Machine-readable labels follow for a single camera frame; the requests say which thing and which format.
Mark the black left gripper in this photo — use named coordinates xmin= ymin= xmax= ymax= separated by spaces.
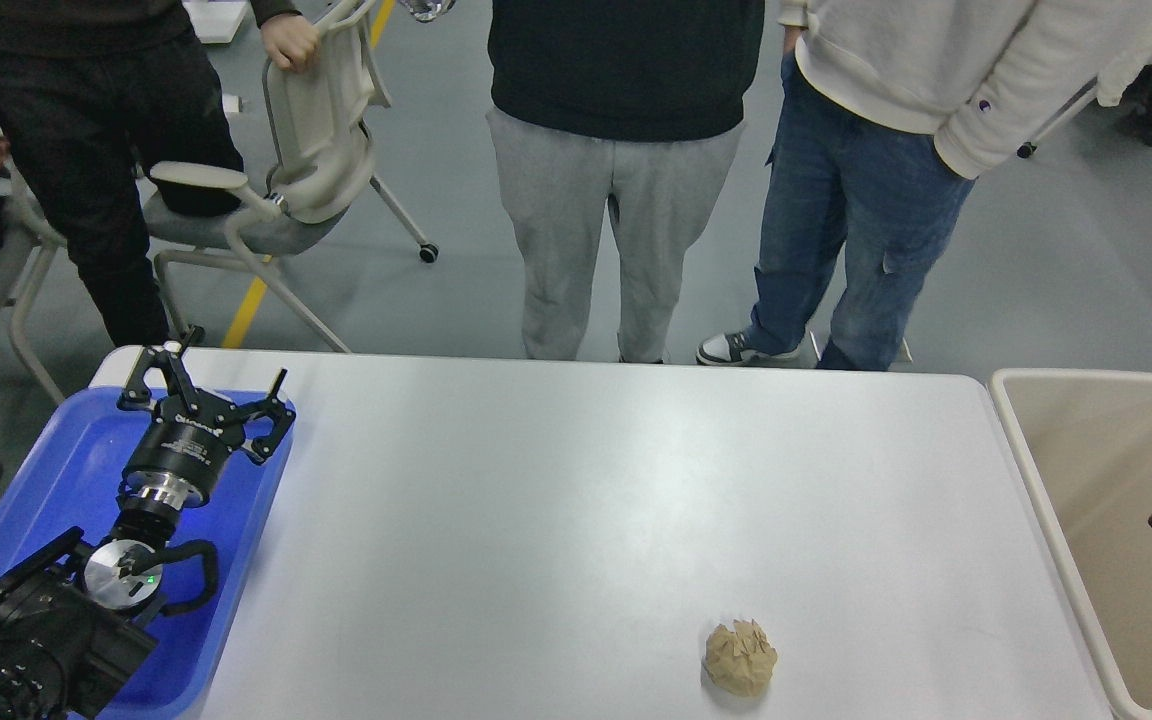
xmin=118 ymin=325 xmax=298 ymax=508

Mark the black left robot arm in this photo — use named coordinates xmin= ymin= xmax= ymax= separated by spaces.
xmin=0 ymin=344 xmax=297 ymax=719

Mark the beige plastic bin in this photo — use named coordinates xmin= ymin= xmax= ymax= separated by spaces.
xmin=990 ymin=367 xmax=1152 ymax=719

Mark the blue plastic tray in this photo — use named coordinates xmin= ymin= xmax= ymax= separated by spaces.
xmin=0 ymin=387 xmax=294 ymax=719

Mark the grey beige office chair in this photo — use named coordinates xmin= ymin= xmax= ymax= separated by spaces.
xmin=143 ymin=1 xmax=439 ymax=353

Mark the grey chair at left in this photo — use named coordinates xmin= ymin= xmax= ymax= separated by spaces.
xmin=0 ymin=160 xmax=67 ymax=406

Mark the person in black clothes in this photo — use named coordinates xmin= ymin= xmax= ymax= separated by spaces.
xmin=0 ymin=0 xmax=323 ymax=348

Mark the white board on floor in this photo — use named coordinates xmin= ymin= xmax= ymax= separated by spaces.
xmin=182 ymin=1 xmax=251 ymax=45

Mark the crumpled brown paper ball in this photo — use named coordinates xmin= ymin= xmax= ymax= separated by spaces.
xmin=702 ymin=619 xmax=780 ymax=698

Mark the person in blue jeans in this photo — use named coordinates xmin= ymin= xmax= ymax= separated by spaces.
xmin=696 ymin=1 xmax=1152 ymax=372

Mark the person in grey sweatpants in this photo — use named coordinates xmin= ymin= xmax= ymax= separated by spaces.
xmin=486 ymin=1 xmax=765 ymax=364

